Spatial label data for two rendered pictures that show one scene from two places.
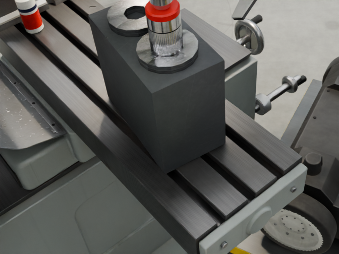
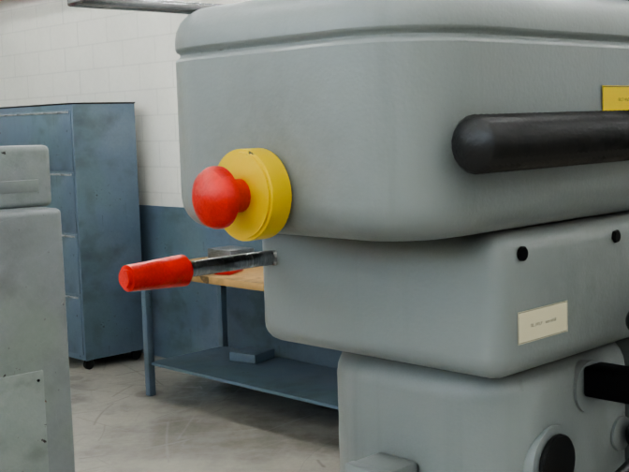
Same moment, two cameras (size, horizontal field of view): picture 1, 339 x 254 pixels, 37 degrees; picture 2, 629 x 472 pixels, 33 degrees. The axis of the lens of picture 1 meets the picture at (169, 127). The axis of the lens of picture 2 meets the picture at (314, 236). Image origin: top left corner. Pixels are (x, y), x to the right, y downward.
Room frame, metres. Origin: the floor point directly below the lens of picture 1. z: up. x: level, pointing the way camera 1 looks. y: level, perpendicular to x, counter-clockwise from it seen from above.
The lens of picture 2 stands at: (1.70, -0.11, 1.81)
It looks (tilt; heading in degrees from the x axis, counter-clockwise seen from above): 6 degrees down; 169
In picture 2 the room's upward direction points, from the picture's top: 2 degrees counter-clockwise
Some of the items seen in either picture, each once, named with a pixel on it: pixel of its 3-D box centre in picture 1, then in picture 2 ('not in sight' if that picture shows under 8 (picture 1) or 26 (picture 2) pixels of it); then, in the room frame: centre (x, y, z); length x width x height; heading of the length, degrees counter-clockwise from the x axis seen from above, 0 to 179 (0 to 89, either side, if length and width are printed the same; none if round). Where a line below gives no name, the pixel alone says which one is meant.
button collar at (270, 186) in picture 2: not in sight; (251, 194); (1.02, -0.01, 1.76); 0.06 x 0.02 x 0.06; 33
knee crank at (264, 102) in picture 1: (280, 90); not in sight; (1.06, -0.34, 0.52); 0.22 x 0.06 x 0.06; 123
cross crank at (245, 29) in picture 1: (240, 42); not in sight; (1.16, -0.24, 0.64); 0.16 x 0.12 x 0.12; 123
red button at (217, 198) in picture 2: not in sight; (223, 197); (1.03, -0.03, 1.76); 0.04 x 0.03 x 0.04; 33
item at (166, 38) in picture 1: (164, 29); not in sight; (0.58, -0.01, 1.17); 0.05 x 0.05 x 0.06
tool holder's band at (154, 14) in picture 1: (162, 8); not in sight; (0.58, -0.01, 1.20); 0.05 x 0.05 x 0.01
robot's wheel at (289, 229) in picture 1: (293, 221); not in sight; (0.63, -0.27, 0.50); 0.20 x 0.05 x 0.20; 55
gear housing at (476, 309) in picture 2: not in sight; (501, 267); (0.87, 0.22, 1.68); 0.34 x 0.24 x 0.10; 123
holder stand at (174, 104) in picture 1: (158, 77); not in sight; (0.62, 0.01, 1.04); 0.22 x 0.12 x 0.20; 24
